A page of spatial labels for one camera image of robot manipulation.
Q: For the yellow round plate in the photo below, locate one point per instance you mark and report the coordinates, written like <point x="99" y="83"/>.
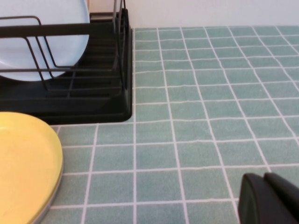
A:
<point x="23" y="163"/>

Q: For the green tiled table mat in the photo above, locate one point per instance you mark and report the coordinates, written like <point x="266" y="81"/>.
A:
<point x="187" y="116"/>

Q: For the light blue round plate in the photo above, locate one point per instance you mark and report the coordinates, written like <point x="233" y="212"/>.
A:
<point x="46" y="9"/>

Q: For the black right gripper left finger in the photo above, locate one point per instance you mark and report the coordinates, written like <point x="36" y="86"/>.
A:
<point x="257" y="205"/>

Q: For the grey round plate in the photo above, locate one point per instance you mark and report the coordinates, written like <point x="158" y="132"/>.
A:
<point x="48" y="206"/>

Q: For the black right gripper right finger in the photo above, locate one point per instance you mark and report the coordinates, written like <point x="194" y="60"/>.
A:
<point x="283" y="190"/>

